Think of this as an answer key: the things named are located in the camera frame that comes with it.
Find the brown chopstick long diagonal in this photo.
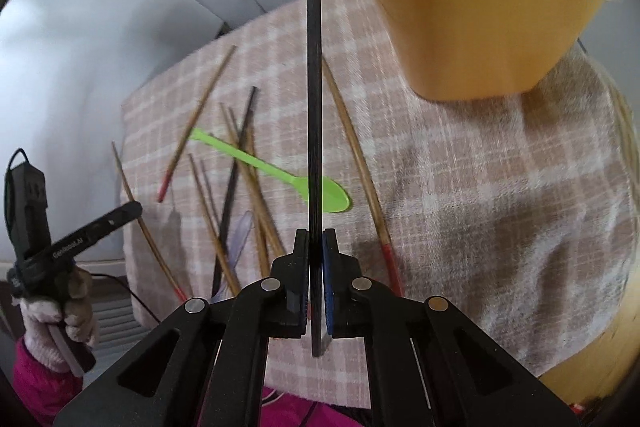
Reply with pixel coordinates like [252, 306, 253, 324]
[220, 105, 286, 257]

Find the clear purple plastic spoon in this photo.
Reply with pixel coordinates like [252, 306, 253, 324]
[209, 210, 254, 303]

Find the brown chopstick short diagonal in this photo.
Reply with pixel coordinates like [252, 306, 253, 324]
[228, 108, 269, 278]

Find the brown chopstick vertical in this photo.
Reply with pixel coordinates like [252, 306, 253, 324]
[111, 142, 188, 303]

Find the black chopstick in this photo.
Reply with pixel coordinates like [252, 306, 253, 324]
[210, 87, 258, 303]
[307, 0, 324, 358]

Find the left gloved hand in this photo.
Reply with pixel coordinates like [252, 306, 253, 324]
[10, 265, 101, 374]

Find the brown chopstick crossing low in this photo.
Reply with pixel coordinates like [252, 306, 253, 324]
[188, 153, 241, 297]

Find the green plastic spoon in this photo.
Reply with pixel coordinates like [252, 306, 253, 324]
[190, 128, 352, 213]

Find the pink plaid cloth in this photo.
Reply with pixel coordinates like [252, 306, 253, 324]
[119, 0, 639, 410]

